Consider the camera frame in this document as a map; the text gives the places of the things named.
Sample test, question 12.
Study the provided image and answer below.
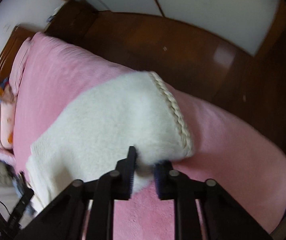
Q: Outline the white fluffy cardigan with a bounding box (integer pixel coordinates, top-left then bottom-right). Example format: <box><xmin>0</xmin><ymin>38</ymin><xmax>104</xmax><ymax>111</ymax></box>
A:
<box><xmin>26</xmin><ymin>72</ymin><xmax>193</xmax><ymax>211</ymax></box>

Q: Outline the pink pillow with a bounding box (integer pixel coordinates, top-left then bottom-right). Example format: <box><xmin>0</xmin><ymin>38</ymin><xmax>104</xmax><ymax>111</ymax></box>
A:
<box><xmin>9</xmin><ymin>37</ymin><xmax>32</xmax><ymax>96</ymax></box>

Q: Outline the dark wooden headboard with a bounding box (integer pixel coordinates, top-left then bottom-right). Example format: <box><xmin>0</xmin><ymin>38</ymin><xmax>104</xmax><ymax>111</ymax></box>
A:
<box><xmin>0</xmin><ymin>25</ymin><xmax>35</xmax><ymax>82</ymax></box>

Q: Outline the wooden nightstand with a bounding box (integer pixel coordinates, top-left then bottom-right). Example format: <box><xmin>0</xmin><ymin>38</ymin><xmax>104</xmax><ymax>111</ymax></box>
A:
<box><xmin>44</xmin><ymin>0</ymin><xmax>99</xmax><ymax>44</ymax></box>

